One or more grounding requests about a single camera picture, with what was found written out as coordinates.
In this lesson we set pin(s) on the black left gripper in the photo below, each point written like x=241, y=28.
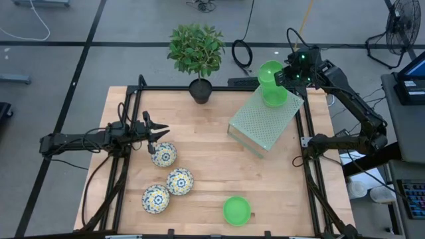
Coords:
x=141, y=137

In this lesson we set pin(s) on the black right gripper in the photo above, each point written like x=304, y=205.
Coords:
x=300, y=77

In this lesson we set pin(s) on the yellow blue-floral patterned bowl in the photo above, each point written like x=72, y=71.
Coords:
x=179, y=181
x=155, y=198
x=164, y=154

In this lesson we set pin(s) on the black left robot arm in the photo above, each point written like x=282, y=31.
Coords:
x=66, y=141

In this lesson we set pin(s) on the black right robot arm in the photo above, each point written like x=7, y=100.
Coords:
x=352, y=99

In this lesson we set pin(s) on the black power strip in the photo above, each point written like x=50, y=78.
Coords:
x=244, y=82

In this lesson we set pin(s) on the pale green perforated metal shelf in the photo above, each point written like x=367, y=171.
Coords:
x=259, y=129

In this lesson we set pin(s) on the green potted plant black pot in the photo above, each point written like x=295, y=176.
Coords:
x=196, y=49

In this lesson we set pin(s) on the white paper sheet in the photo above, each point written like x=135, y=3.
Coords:
x=365, y=174

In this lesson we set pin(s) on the black device with white labels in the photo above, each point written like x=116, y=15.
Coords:
x=410, y=93

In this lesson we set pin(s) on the black floor fan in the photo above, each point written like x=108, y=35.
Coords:
x=403, y=26

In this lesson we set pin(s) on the white paper cup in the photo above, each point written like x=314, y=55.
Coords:
x=357, y=189
x=382, y=194

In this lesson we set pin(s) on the laptop with blue screen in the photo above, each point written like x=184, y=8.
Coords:
x=415, y=68

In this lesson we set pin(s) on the grey desk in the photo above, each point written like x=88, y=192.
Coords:
x=405, y=132

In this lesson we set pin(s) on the grey metal stand foot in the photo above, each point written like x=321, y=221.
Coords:
x=13, y=78

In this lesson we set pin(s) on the black floor object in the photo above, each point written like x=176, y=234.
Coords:
x=4, y=109

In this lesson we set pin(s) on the grey metal stand base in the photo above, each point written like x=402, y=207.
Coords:
x=40, y=2

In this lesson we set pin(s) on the black backlit keyboard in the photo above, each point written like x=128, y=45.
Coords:
x=413, y=199

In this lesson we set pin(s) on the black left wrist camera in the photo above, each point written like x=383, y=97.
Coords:
x=137, y=126

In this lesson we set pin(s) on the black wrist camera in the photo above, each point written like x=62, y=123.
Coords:
x=137, y=126
x=307, y=54

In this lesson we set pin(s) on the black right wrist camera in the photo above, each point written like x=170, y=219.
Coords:
x=307, y=54

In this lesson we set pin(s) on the black aluminium table frame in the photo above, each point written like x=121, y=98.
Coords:
x=166, y=88

